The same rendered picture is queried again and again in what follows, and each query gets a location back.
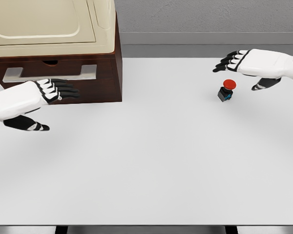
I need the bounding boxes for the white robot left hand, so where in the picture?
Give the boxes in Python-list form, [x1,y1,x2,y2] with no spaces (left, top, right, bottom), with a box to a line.
[0,78,80,132]

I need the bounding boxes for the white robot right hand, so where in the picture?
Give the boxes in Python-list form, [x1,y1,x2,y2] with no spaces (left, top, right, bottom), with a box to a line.
[212,48,293,92]

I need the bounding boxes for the brown cabinet drawer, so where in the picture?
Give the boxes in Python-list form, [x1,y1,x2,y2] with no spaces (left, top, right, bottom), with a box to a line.
[0,58,115,81]

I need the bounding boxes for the dark brown wooden cabinet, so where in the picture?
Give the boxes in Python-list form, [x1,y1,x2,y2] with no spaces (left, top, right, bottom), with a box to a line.
[0,14,124,105]

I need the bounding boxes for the red button black switch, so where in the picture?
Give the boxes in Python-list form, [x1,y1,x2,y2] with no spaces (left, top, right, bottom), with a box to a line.
[217,78,237,103]

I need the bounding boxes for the silver drawer handle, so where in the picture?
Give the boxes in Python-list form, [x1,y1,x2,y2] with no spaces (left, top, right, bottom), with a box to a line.
[2,64,98,82]

